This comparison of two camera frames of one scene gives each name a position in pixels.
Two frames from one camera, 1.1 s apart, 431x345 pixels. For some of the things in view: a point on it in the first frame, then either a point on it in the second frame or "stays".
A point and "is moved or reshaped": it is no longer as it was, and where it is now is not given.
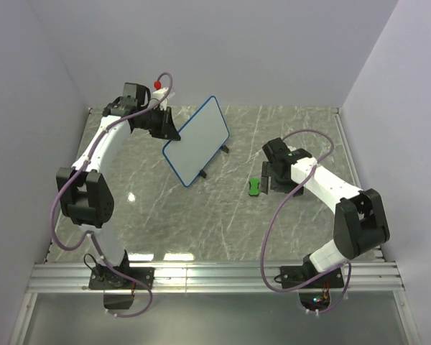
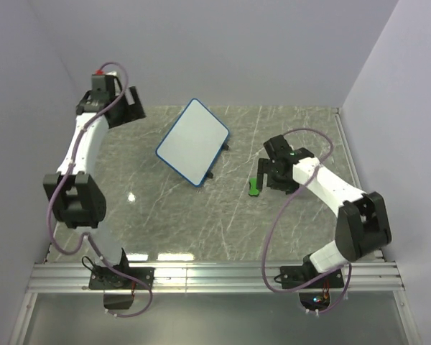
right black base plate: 292,275 stays
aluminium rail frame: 67,277 stays
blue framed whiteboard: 201,139 is moved or reshaped
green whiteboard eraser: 253,184 stays
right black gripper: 268,171 stays
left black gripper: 167,129 to 136,112
